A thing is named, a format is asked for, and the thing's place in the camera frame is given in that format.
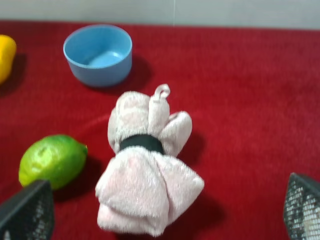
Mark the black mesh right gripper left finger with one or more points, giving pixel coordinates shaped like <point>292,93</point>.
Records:
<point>29,214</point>

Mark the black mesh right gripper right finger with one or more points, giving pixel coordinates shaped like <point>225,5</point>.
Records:
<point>301,212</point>

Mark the pink towel black band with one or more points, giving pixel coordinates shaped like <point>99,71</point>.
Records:
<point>145,187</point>

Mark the green lime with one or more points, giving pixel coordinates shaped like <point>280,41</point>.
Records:
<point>58,159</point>

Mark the red table cloth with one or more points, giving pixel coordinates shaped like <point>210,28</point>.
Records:
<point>254,99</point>

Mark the yellow mango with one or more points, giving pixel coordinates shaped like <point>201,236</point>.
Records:
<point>8,49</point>

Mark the light blue bowl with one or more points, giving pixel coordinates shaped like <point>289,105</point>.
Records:
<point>99,55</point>

